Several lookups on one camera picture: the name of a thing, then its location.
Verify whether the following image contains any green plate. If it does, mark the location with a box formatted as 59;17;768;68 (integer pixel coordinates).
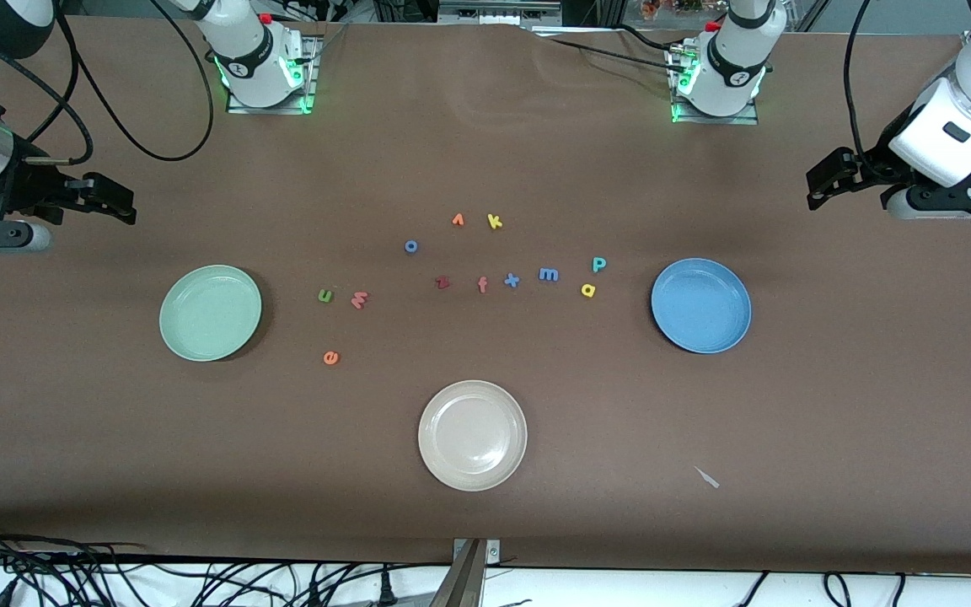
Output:
159;265;263;363

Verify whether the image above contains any blue plate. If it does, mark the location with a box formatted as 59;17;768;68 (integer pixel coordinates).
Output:
651;258;753;354

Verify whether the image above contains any orange decorative item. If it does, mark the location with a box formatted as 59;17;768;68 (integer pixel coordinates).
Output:
639;0;731;19

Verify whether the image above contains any brown table cover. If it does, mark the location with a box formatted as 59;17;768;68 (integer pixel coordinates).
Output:
0;15;971;574

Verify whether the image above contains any grey metal box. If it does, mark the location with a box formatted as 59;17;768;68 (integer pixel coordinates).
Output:
437;0;562;24

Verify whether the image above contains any beige plate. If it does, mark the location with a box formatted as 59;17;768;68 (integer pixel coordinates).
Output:
418;380;528;492

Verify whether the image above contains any grey metal beam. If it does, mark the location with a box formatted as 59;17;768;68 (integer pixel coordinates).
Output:
428;540;486;607

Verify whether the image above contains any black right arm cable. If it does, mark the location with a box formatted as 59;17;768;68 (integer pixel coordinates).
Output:
0;0;215;164

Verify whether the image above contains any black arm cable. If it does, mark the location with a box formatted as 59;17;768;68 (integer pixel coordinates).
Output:
0;0;215;164
843;0;876;163

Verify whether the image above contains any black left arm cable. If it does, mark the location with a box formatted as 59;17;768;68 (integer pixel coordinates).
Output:
843;0;876;163

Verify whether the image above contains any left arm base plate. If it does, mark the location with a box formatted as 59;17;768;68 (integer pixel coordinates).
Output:
669;49;761;126

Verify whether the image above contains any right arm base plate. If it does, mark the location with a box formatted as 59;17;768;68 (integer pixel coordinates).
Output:
226;34;319;115

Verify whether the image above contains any black base cable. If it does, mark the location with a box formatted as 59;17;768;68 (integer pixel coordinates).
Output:
612;22;705;53
528;32;682;73

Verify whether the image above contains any black cable tangle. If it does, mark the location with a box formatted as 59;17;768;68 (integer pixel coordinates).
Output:
0;521;453;607

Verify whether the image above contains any silver metal bracket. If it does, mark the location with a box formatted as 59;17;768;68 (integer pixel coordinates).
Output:
452;538;502;567

